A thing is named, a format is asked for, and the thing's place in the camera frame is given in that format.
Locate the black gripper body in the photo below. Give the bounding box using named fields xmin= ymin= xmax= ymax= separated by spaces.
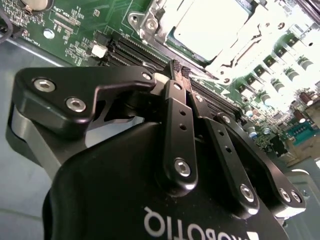
xmin=41 ymin=121 xmax=291 ymax=240

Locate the CPU with silver top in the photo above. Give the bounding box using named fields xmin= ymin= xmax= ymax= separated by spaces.
xmin=166 ymin=0 xmax=248 ymax=62

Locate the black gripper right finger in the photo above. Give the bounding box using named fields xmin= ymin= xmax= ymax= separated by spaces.
xmin=181 ymin=65 xmax=307 ymax=220

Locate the metal socket cover frame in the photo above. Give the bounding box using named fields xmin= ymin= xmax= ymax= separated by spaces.
xmin=139 ymin=0 xmax=288 ymax=86

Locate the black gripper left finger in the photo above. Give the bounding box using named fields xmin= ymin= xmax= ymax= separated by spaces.
xmin=5 ymin=59 xmax=199 ymax=198

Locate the wire locking lever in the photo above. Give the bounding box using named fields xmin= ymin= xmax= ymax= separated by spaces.
xmin=188 ymin=72 xmax=230 ymax=85

